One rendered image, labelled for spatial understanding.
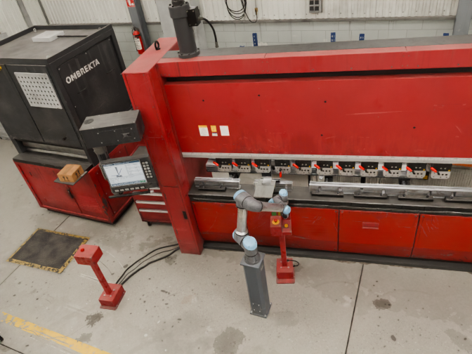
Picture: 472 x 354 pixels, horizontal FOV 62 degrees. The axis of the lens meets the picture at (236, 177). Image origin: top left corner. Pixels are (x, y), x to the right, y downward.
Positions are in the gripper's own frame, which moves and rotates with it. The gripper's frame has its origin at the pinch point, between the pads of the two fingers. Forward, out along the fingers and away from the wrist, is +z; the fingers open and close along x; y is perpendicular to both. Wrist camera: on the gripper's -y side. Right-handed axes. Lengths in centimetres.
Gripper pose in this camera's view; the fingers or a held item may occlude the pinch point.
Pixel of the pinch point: (285, 218)
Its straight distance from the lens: 378.8
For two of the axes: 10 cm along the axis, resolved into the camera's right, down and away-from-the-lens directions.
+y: 0.7, -6.8, 7.3
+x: -9.9, 0.6, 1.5
